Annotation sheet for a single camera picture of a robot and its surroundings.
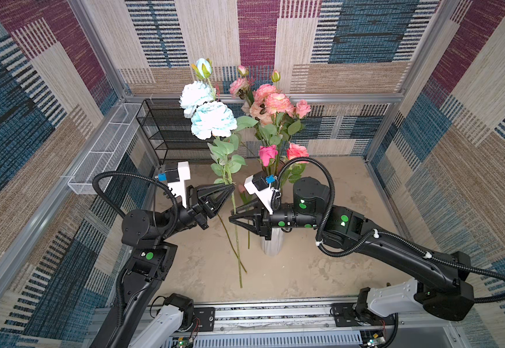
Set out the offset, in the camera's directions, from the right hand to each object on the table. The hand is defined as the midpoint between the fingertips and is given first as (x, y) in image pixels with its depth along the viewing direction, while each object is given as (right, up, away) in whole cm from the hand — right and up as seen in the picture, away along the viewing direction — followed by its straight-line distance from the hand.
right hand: (236, 218), depth 55 cm
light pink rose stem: (-5, -16, +37) cm, 41 cm away
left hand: (0, +7, -6) cm, 9 cm away
